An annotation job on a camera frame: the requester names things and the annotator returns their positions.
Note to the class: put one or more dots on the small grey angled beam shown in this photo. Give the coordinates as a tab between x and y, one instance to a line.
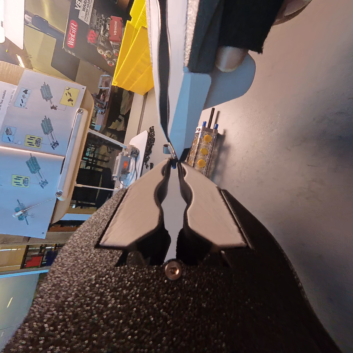
173	162

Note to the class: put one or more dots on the colourful printed box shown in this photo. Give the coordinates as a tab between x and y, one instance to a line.
96	33

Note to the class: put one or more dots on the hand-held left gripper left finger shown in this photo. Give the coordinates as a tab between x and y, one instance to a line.
132	218

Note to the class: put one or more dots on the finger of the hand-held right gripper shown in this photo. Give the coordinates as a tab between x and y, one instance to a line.
154	55
185	105

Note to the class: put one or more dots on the grey desk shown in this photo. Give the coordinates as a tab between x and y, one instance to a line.
287	165

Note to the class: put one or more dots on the blue and red crates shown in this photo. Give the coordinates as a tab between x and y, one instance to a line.
38	258

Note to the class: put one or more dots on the instruction booklet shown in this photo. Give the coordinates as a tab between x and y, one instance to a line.
38	143

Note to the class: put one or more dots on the grey battery box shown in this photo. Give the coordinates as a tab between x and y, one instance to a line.
126	165

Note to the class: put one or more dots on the yellow plastic bin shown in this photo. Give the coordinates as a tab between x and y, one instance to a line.
138	60

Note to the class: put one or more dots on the transparent brick engine model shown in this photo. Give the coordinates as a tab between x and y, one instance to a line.
203	149

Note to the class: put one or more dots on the heap of black pins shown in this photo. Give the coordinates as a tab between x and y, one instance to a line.
149	146

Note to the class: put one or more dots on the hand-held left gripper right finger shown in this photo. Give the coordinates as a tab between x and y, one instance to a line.
216	218

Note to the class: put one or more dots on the black office chair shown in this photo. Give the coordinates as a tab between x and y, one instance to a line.
96	176

